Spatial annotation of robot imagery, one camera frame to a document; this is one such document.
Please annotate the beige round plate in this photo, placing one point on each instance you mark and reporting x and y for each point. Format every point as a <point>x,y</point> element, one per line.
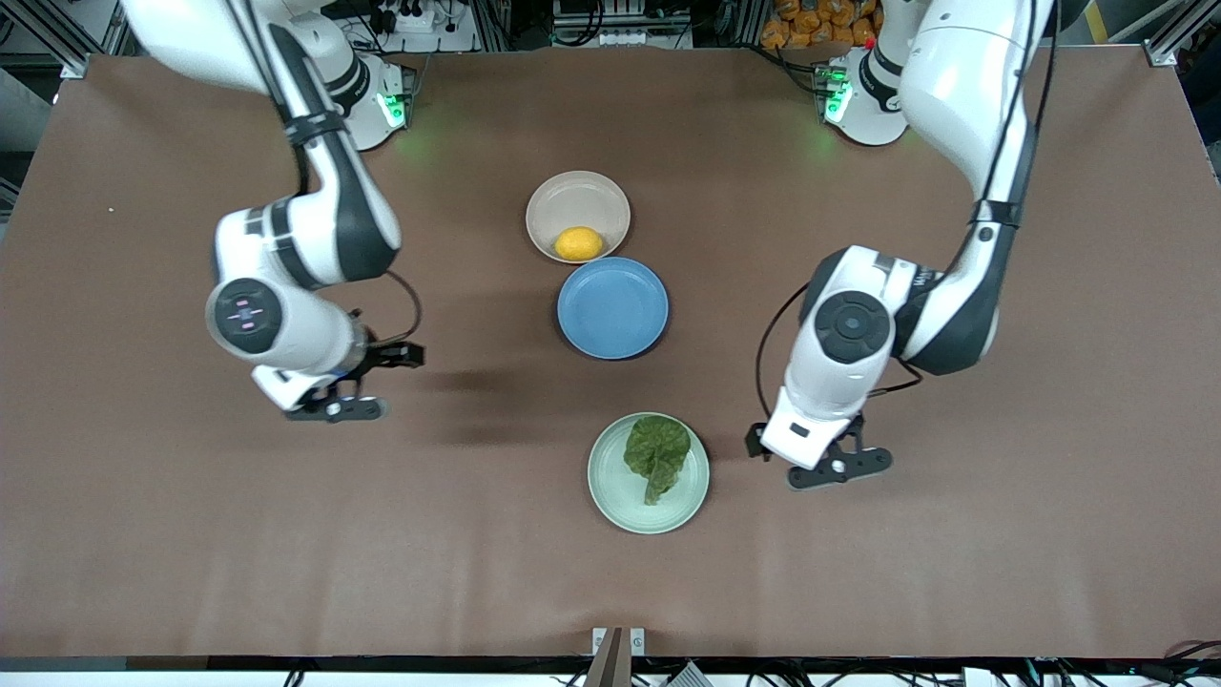
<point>572,200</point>

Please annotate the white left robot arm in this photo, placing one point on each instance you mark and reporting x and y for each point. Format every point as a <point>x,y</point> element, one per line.
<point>954,67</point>

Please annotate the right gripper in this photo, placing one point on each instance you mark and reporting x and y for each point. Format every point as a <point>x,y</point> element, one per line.
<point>385,358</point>

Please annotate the green lettuce leaf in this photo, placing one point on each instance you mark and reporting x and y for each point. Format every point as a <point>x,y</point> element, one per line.
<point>658,448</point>

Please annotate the grey ridged object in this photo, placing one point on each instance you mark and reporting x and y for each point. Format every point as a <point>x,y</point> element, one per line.
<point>689,676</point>

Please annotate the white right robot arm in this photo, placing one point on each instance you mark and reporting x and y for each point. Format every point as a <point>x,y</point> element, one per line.
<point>296,329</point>

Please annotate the light green round plate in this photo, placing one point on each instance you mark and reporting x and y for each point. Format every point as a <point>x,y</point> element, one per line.
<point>620,496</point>

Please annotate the yellow lemon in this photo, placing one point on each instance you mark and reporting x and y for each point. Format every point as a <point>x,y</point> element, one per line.
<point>579,244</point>

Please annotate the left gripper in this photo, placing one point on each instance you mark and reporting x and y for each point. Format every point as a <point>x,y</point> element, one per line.
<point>754,441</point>

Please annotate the aluminium frame post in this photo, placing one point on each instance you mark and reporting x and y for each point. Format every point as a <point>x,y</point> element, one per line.
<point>57,33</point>
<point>1178,33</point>

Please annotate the metal camera stand bracket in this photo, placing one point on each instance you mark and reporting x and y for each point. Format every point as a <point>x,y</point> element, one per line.
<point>618,654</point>

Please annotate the blue round plate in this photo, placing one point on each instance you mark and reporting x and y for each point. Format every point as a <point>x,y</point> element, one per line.
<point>610,310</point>

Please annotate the pile of orange fruit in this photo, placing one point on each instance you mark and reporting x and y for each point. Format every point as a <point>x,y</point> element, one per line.
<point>811,21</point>

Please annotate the white power strip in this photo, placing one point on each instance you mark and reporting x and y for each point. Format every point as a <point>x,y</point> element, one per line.
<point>424,24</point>

